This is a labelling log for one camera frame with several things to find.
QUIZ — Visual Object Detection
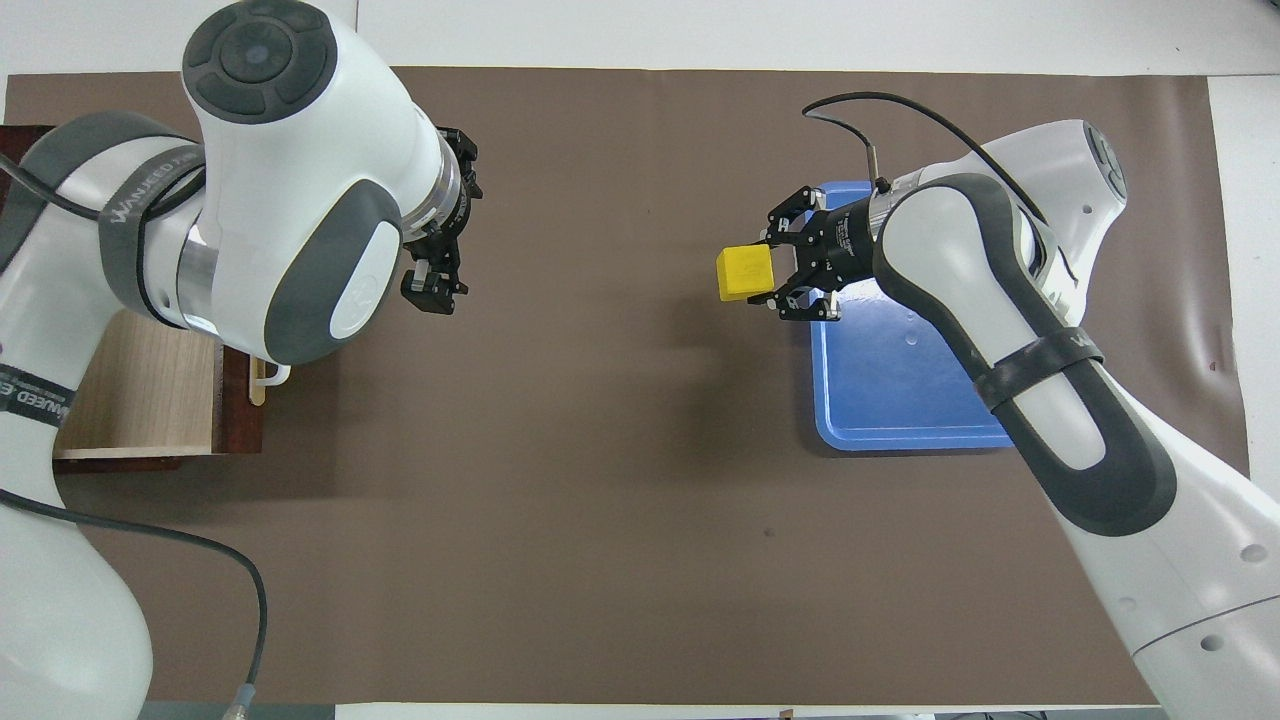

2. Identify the dark wooden drawer cabinet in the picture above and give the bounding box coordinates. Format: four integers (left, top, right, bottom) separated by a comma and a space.
0, 124, 186, 475

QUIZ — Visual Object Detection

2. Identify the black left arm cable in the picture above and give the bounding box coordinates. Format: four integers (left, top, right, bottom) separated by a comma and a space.
0, 150, 271, 720

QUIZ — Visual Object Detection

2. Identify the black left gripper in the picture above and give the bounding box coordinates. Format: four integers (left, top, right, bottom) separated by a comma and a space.
400, 126, 485, 317

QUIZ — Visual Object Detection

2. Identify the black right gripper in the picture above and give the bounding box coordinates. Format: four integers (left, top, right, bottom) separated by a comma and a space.
748, 184, 886, 324

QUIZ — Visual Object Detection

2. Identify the grey arm strap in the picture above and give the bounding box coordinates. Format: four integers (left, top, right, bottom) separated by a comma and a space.
97, 143, 208, 313
975, 327, 1107, 414
0, 365, 77, 431

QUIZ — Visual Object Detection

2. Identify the grey left arm strap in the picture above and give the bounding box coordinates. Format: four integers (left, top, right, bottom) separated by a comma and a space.
97, 143, 208, 313
0, 365, 77, 431

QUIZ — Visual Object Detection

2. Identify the yellow cube block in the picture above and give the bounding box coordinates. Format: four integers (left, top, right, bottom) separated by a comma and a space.
715, 242, 777, 304

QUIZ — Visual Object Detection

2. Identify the blue plastic tray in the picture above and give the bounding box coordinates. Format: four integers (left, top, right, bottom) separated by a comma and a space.
805, 178, 1016, 453

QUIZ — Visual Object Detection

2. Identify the brown table mat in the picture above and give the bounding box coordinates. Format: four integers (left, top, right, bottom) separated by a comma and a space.
0, 66, 1251, 706

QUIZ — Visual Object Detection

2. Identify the grey right arm strap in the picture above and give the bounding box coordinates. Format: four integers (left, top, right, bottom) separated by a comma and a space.
975, 327, 1107, 414

